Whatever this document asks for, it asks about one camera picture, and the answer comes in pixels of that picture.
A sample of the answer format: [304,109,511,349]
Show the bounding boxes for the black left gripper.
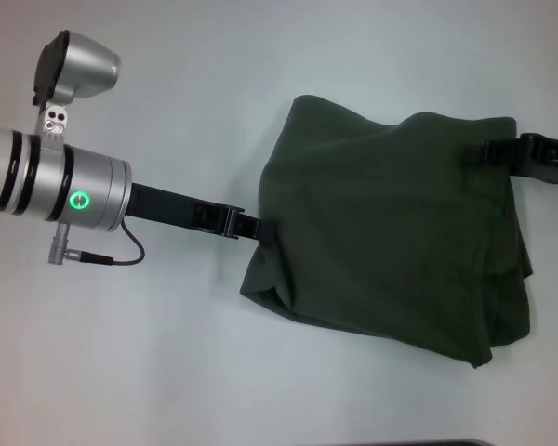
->
[126,181,278,244]

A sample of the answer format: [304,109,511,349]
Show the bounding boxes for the dark green FREE t-shirt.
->
[237,94,536,370]

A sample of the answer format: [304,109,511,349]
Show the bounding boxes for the silver camera bracket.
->
[35,104,72,151]

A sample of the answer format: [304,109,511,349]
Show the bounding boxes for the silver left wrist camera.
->
[30,29,123,107]

